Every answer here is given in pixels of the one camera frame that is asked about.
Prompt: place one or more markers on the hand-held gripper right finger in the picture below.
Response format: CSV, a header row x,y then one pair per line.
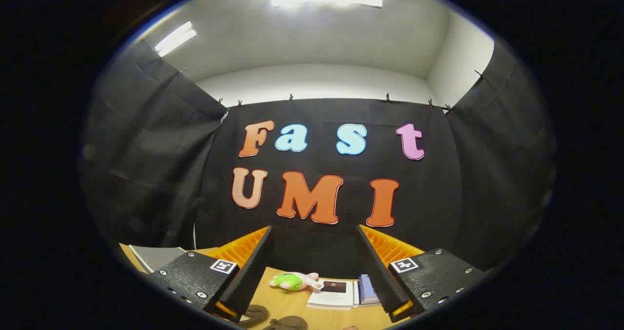
x,y
378,271

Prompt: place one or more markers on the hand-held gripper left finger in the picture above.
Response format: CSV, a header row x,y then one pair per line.
x,y
251,276

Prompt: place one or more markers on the brown fuzzy shoe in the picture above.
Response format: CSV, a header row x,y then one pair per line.
x,y
254,314
290,323

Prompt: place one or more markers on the grey fabric storage box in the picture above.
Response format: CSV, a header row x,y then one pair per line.
x,y
156,258

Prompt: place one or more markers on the blue book with figure cover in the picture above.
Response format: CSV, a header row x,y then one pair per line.
x,y
366,288

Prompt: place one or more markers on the green and pink plush toy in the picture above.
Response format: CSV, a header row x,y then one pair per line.
x,y
287,282

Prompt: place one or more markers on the white book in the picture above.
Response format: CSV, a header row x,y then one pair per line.
x,y
334,298

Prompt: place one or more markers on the black backdrop cloth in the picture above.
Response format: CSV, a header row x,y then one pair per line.
x,y
438,198

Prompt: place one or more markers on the row of black cloth clips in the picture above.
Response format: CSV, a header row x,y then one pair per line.
x,y
388,98

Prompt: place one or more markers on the long ceiling light strip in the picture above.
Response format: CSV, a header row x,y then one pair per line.
x,y
175,38

